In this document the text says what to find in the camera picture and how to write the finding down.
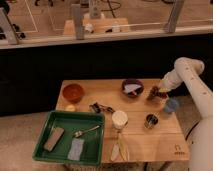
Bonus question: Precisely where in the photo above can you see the brown rectangular block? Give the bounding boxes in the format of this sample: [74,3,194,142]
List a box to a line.
[44,127,64,151]

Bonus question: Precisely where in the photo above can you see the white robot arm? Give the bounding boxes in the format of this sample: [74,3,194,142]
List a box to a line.
[159,57,213,171]

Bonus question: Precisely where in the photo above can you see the white cloth in bowl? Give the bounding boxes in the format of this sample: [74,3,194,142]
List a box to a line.
[124,84,140,93]

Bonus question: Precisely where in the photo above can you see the dark grape bunch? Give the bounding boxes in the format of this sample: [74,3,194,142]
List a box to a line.
[147,86,167,100]

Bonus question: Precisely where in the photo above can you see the green plastic tray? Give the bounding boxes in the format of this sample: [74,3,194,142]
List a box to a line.
[33,111,105,166]

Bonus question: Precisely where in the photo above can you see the metal spoon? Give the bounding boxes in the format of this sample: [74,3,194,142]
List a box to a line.
[73,125,100,138]

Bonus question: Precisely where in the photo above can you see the orange bowl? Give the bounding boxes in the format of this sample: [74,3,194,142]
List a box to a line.
[62,83,85,103]

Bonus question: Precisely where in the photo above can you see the wooden board in background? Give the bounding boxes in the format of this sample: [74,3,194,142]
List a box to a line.
[62,17,130,36]

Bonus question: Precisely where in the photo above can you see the small dark metal can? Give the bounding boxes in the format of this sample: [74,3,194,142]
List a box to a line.
[144,114,158,129]

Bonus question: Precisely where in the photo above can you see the black binder clip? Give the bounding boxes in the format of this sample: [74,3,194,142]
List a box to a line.
[89,103,115,113]

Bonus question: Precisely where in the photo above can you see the dark purple bowl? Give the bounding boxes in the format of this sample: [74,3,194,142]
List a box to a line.
[121,79,144,98]

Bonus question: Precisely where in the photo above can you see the grey folded cloth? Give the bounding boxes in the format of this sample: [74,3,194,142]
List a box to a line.
[68,138,84,161]

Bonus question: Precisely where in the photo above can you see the grey metal post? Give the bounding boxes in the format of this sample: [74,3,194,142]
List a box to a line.
[71,4,84,40]

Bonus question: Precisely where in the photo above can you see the small yellow round fruit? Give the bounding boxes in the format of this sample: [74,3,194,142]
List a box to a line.
[65,104,76,112]

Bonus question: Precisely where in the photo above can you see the white cup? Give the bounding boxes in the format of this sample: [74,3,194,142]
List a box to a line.
[112,110,128,129]

